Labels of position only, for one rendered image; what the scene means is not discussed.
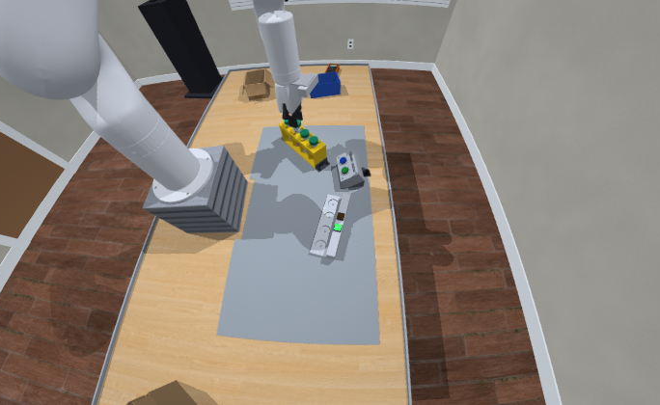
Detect orange multimeter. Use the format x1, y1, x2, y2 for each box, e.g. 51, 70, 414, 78
325, 64, 340, 73

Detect blue open-top box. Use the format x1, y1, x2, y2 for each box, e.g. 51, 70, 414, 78
310, 71, 341, 98

